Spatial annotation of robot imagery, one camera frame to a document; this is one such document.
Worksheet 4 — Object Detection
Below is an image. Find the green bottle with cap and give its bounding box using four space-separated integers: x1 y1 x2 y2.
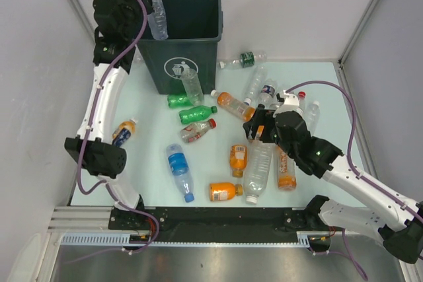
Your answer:
178 105 217 124

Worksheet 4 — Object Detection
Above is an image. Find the green label clear bottle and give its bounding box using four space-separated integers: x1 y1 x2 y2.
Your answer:
217 50 268 69

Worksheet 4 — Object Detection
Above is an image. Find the dark green plastic bin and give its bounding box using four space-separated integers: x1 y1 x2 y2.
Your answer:
137 0 223 94

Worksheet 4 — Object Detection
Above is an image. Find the red label water bottle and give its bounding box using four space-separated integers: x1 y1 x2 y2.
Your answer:
297 91 306 111

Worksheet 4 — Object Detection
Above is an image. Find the pepsi label clear bottle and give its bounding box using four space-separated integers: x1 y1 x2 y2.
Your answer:
258 79 278 107

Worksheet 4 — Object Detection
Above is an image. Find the clear bottle white cap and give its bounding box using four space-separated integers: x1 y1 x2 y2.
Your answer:
243 65 268 105

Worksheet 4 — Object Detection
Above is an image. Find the orange juice bottle front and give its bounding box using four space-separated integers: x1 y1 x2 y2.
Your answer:
209 182 243 202

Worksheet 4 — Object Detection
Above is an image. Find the purple cable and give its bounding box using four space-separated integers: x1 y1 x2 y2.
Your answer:
62 0 161 265
286 80 423 281

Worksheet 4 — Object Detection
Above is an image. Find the blue label water bottle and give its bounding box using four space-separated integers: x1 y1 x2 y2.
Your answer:
166 143 194 203

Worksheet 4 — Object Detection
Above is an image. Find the red cap crushed bottle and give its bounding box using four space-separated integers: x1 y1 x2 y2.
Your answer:
180 119 217 143

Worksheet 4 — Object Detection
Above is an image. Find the clear bottle blue cap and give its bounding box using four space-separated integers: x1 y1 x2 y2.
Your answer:
148 0 169 40

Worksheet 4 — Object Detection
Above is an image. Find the yellow navy milk tea bottle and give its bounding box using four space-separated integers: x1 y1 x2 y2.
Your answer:
112 118 137 147

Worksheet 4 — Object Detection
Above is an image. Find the large clear bottle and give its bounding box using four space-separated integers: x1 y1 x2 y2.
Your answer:
243 140 272 205

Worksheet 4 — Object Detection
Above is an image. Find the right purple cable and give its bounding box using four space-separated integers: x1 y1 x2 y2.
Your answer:
286 80 423 281

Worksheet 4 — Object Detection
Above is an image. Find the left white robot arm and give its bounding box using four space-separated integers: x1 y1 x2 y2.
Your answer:
64 0 152 229

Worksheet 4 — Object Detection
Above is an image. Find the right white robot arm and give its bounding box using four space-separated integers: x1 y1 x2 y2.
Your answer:
243 107 422 264

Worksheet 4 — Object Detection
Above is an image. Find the orange juice bottle barcode up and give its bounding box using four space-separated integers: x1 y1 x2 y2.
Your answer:
229 145 248 178

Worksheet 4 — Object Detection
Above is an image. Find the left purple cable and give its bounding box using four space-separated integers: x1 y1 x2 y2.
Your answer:
62 0 161 265

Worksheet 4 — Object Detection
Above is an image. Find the orange jasmine tea bottle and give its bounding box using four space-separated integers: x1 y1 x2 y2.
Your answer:
276 147 297 191

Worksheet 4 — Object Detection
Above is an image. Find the orange juice bottle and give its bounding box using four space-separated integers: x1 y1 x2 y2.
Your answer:
209 182 243 202
252 125 264 140

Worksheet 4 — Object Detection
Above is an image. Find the orange tea bottle white cap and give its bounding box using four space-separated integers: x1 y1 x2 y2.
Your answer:
210 90 256 122

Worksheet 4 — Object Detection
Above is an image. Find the green bottle near bin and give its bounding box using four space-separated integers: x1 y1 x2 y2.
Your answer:
167 94 192 109

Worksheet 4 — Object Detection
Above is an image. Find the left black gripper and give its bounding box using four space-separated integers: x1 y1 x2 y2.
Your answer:
108 0 155 39

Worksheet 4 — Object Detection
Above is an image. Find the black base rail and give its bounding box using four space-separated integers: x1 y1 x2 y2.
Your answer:
108 205 331 246

